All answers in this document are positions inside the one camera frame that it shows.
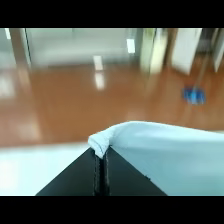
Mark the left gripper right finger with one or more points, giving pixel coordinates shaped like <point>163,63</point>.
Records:
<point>130,177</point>

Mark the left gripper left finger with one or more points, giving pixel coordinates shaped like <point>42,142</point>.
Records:
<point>77,179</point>

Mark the light blue shirt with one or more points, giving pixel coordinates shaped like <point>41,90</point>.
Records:
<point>166,156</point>

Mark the blue mop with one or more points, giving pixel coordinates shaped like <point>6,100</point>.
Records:
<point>194,95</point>

